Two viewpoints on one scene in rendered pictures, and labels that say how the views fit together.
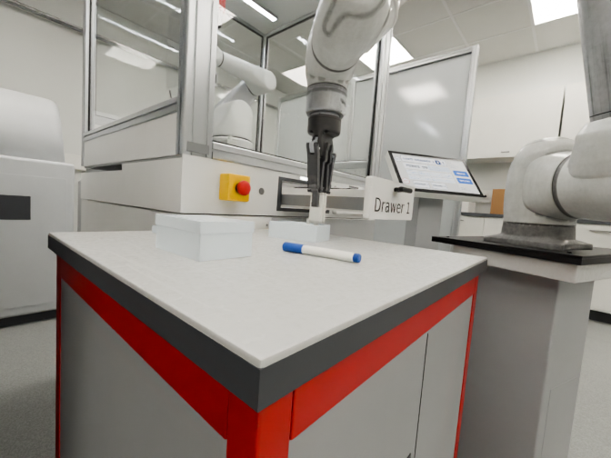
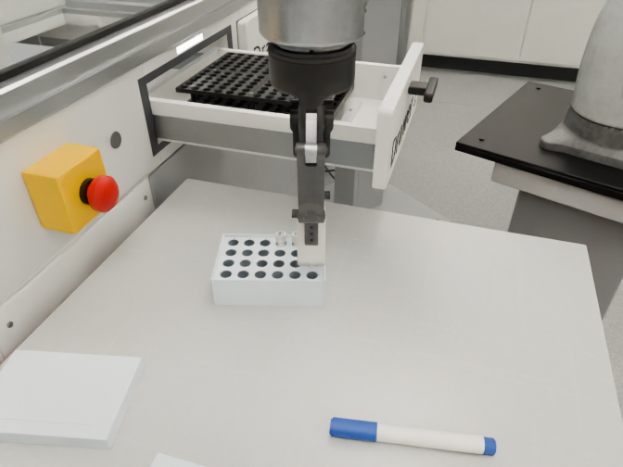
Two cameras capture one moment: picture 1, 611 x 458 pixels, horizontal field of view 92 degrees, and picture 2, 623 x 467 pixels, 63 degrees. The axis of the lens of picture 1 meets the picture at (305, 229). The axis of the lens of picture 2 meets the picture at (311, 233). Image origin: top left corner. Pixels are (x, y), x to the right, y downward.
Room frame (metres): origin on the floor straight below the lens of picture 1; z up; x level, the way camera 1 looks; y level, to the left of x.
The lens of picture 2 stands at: (0.28, 0.15, 1.16)
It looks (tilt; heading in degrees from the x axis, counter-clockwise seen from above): 36 degrees down; 337
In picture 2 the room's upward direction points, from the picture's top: straight up
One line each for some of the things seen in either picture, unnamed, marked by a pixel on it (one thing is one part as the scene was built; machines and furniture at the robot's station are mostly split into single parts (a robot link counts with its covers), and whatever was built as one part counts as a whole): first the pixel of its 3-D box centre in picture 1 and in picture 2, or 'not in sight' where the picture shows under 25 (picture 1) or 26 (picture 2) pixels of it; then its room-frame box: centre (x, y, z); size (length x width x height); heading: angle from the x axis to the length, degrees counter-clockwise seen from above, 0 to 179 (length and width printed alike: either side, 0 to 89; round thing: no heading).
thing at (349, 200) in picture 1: (333, 201); (265, 98); (1.00, -0.09, 0.86); 0.40 x 0.26 x 0.06; 49
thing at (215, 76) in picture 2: not in sight; (271, 95); (1.00, -0.09, 0.87); 0.22 x 0.18 x 0.06; 49
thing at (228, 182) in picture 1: (235, 187); (73, 188); (0.81, 0.20, 0.88); 0.07 x 0.05 x 0.07; 139
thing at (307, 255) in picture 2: (315, 207); (311, 238); (0.67, -0.02, 0.84); 0.03 x 0.01 x 0.07; 66
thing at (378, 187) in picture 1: (391, 200); (400, 107); (0.87, -0.25, 0.87); 0.29 x 0.02 x 0.11; 139
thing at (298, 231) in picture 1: (299, 230); (272, 268); (0.71, 0.01, 0.78); 0.12 x 0.08 x 0.04; 66
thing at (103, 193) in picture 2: (243, 188); (99, 193); (0.79, 0.17, 0.88); 0.04 x 0.03 x 0.04; 139
